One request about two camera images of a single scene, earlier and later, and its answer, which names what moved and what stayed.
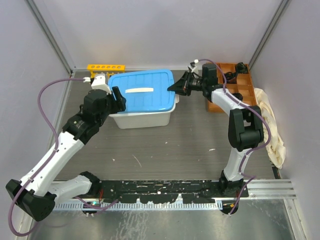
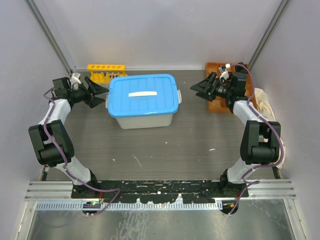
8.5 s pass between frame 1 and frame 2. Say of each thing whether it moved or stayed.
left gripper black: moved
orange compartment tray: stayed
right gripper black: moved
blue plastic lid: moved
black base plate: stayed
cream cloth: stayed
